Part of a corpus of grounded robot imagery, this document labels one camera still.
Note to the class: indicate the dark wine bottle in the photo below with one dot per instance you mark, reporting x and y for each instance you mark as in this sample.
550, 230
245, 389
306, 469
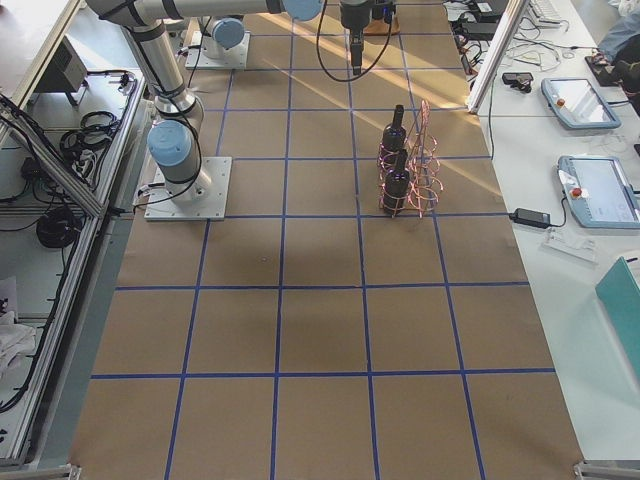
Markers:
394, 134
396, 185
383, 10

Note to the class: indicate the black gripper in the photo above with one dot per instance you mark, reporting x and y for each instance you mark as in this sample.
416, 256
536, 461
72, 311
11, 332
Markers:
353, 15

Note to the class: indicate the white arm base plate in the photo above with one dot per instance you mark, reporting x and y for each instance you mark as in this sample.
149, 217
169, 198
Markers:
205, 199
212, 56

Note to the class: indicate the black power adapter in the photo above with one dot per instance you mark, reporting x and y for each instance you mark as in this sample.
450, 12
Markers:
530, 218

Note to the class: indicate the teach pendant near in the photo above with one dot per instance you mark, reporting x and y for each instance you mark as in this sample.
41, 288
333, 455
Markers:
598, 192

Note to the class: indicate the teach pendant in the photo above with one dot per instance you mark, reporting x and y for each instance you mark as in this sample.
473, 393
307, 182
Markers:
578, 104
598, 192

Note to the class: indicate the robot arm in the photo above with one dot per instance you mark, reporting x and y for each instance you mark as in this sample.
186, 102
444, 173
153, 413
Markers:
219, 34
174, 142

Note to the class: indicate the wooden tray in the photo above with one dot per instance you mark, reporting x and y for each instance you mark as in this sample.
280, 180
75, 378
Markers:
379, 27

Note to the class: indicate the white cloth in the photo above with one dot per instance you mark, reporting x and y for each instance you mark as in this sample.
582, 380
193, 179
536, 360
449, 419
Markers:
17, 339

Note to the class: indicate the copper wire bottle basket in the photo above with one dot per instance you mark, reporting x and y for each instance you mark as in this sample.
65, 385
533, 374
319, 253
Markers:
425, 188

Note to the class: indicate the aluminium frame beam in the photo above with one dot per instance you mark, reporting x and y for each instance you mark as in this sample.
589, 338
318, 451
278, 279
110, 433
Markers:
505, 31

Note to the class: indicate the teach pendant far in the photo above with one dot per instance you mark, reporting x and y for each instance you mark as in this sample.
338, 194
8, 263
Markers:
578, 104

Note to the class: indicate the teal folder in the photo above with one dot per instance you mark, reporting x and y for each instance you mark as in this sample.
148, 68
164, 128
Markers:
618, 291

